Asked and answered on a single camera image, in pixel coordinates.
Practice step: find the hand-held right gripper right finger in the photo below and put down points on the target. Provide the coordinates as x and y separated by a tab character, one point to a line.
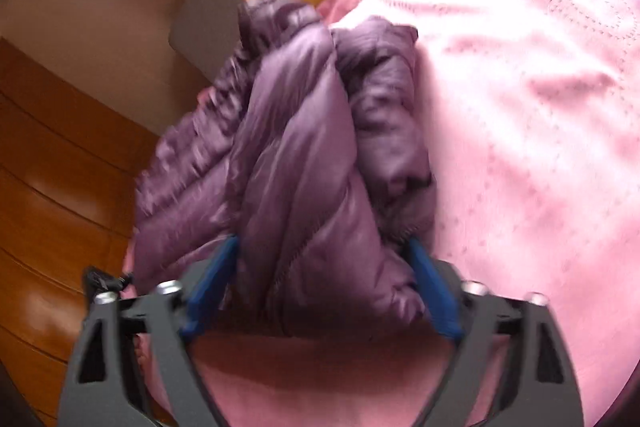
432	292

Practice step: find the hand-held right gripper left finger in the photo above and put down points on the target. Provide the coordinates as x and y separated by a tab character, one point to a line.
210	292

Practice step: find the purple puffer jacket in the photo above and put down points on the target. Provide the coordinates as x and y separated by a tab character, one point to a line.
300	157

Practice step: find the wooden wardrobe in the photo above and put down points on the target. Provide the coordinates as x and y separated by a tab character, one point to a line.
60	207

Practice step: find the pink bed blanket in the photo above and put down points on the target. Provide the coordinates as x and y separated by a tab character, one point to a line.
525	132

